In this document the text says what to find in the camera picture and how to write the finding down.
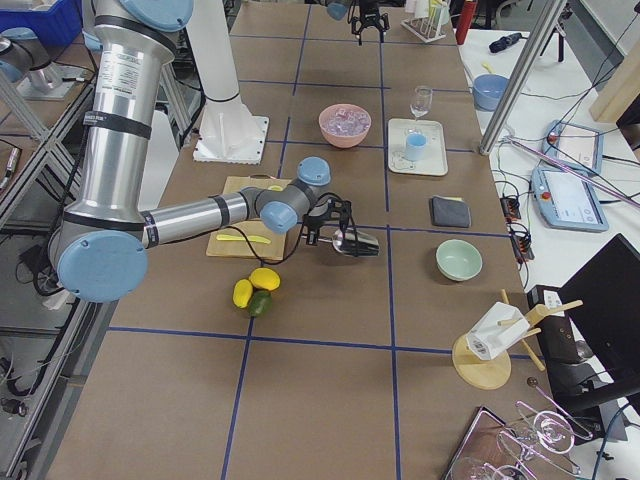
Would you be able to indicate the light blue plastic cup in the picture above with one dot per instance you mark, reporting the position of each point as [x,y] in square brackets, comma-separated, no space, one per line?
[415,146]

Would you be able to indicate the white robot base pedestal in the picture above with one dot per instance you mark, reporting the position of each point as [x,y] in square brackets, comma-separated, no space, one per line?
[228,132]

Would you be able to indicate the near blue teach pendant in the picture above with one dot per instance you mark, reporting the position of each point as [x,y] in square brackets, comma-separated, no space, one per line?
[566,202]

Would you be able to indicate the yellow lemon lower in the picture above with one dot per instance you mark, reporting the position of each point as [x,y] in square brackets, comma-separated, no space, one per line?
[242,293]

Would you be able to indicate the wooden cutting board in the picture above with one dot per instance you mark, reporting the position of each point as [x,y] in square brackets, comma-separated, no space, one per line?
[274,251]

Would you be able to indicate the pink bowl of ice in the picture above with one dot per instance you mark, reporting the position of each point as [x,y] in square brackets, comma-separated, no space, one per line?
[344,125]

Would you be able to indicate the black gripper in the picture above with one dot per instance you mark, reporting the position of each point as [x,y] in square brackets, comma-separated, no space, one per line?
[369,8]
[316,220]

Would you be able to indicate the white bear tray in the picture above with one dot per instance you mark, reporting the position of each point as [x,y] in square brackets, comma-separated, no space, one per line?
[433,164]

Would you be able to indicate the wooden mug tree stand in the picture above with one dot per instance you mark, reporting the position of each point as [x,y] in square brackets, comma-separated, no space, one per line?
[493,374]

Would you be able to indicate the aluminium frame post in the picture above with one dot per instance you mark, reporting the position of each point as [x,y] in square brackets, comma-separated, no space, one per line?
[531,50]

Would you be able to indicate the dark tray with glasses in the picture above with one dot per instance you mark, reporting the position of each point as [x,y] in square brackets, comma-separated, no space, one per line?
[478,455]

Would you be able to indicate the clear wine glass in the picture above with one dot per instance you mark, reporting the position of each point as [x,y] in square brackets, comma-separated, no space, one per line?
[420,105]

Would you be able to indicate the metal pointer rod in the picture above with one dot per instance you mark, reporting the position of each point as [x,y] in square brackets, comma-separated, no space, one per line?
[559,165]

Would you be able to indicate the grey folded cloth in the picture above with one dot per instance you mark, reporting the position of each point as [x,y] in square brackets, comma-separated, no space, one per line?
[448,212]

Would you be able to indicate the blue teach pendant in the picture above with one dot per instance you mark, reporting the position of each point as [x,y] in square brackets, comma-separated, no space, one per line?
[579,147]
[566,202]

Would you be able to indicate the green ceramic bowl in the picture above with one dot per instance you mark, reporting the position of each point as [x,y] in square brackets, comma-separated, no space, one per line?
[458,260]

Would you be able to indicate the green lime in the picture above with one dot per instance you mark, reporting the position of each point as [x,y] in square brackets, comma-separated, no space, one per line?
[260,303]

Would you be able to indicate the folded blue umbrella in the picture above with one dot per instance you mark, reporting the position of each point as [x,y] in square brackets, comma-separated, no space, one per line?
[505,42]

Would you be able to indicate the red cylinder bottle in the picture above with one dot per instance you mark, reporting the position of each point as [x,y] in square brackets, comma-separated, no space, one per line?
[465,20]

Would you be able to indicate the yellow lemon upper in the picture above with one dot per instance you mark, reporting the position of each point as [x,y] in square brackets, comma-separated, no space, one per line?
[265,279]

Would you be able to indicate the blue plastic bowl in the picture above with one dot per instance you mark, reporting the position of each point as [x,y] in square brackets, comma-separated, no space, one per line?
[487,91]

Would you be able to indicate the far blue teach pendant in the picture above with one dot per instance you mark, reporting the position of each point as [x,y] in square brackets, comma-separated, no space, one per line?
[579,147]

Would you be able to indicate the white wire cup rack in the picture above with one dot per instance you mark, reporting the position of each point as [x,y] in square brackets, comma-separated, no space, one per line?
[427,18]

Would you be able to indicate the yellow plastic spoon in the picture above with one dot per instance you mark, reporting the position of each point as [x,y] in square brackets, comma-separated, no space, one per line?
[488,68]

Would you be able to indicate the yellow plastic knife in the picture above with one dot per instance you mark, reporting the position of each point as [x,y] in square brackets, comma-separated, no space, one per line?
[248,238]

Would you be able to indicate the white chair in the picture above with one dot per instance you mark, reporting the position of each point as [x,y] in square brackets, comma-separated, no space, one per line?
[161,157]

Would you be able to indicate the steel ice scoop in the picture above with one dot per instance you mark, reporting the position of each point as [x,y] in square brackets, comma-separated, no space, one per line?
[352,244]

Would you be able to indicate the black monitor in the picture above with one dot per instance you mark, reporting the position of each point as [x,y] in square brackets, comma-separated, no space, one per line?
[608,320]

